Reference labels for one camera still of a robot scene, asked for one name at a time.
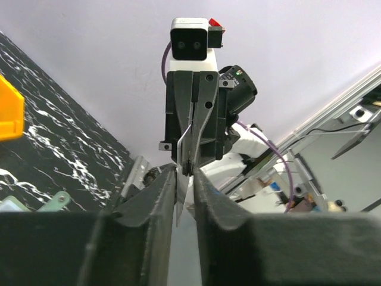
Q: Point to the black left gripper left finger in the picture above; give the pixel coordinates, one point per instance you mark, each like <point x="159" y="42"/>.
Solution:
<point x="129" y="245"/>

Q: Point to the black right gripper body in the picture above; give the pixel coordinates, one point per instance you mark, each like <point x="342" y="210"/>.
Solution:
<point x="235" y="93"/>

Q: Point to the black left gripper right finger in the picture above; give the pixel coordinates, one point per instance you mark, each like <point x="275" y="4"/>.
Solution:
<point x="237" y="247"/>

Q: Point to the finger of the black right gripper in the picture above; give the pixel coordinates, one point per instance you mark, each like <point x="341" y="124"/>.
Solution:
<point x="184" y="89"/>
<point x="204" y="93"/>

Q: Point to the black VIP credit card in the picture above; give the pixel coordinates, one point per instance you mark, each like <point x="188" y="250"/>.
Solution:
<point x="182" y="181"/>

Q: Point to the green card holder wallet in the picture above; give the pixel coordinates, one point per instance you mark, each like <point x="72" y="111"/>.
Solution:
<point x="57" y="202"/>

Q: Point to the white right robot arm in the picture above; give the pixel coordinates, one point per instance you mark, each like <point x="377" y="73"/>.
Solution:
<point x="247" y="159"/>

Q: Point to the person in white shirt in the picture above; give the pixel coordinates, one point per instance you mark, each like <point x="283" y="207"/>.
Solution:
<point x="261" y="196"/>

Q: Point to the orange plastic bin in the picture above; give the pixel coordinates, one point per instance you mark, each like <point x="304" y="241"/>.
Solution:
<point x="11" y="111"/>

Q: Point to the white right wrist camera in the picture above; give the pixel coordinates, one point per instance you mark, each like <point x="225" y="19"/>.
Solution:
<point x="193" y="44"/>

